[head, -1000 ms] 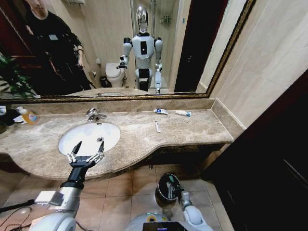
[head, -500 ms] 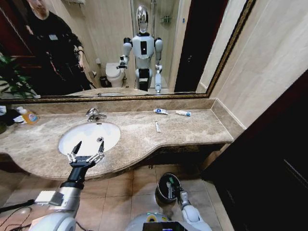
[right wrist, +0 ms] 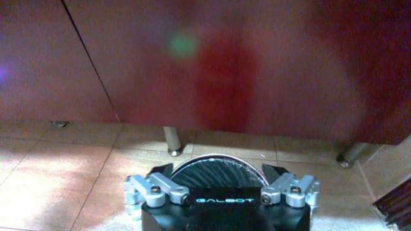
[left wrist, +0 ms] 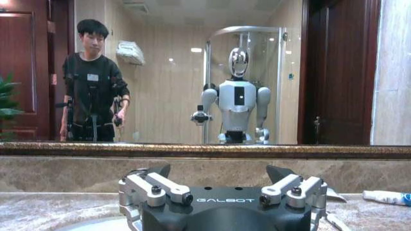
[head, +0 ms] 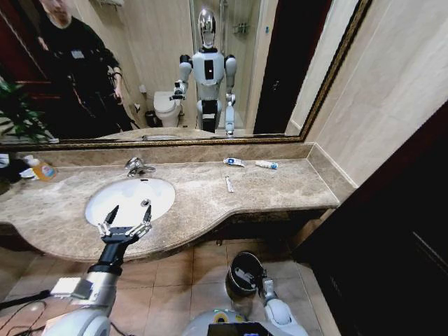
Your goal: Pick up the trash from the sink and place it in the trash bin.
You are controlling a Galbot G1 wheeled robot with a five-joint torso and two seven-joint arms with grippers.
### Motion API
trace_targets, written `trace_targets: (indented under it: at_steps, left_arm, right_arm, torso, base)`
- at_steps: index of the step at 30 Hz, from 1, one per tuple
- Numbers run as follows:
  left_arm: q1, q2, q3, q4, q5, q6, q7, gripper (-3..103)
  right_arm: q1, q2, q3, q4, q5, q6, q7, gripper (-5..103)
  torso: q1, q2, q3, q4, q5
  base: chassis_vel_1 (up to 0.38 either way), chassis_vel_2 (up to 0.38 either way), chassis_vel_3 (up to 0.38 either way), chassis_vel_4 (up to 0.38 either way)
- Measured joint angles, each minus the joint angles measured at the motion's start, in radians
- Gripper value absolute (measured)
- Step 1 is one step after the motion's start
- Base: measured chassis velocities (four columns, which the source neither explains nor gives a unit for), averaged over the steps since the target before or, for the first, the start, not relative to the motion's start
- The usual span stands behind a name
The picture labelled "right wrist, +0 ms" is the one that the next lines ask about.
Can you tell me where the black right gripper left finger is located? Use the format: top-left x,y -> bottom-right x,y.
122,163 -> 189,215

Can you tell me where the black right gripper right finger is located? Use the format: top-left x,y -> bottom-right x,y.
260,164 -> 321,207

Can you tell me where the round bin with black liner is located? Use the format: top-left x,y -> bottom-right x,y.
168,154 -> 269,188

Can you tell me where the silver metal cabinet leg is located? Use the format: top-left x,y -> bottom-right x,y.
334,141 -> 369,168
162,127 -> 184,157

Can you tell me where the dark brown wooden furniture corner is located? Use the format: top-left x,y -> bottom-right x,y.
372,176 -> 411,227

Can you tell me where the red-brown wooden cabinet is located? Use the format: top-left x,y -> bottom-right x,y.
0,0 -> 411,146

